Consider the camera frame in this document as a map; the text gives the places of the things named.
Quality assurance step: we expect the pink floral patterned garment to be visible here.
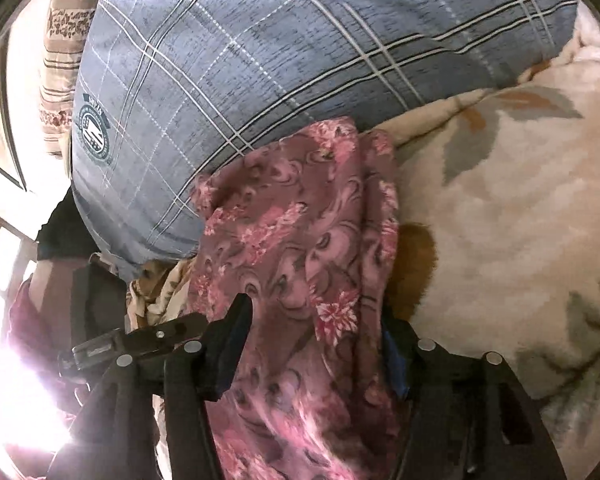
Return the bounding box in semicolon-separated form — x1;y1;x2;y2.
186;117;399;479

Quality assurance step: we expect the cream leaf-print blanket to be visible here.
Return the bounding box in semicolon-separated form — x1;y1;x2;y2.
124;4;600;480

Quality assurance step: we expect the blue plaid pillow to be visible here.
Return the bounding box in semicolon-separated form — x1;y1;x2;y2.
72;0;578;280

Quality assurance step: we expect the beige striped patterned curtain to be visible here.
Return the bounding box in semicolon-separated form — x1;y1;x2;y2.
40;0;98;158

